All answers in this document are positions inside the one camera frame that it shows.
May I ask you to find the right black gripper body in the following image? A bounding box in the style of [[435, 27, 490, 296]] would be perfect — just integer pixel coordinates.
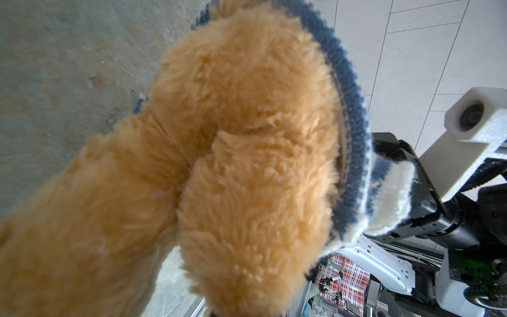
[[372, 132, 506, 250]]

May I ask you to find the striped knit bear sweater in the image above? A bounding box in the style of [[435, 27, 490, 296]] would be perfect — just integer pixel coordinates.
[[132, 0, 417, 254]]

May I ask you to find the brown teddy bear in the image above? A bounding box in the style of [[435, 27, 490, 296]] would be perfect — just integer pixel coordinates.
[[1, 1, 340, 316]]

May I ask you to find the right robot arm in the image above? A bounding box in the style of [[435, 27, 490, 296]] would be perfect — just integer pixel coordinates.
[[340, 133, 506, 316]]

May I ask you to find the black corrugated cable conduit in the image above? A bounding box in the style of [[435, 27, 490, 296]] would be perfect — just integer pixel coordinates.
[[459, 158, 507, 193]]

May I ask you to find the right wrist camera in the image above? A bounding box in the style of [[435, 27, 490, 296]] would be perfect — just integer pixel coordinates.
[[419, 87, 506, 202]]

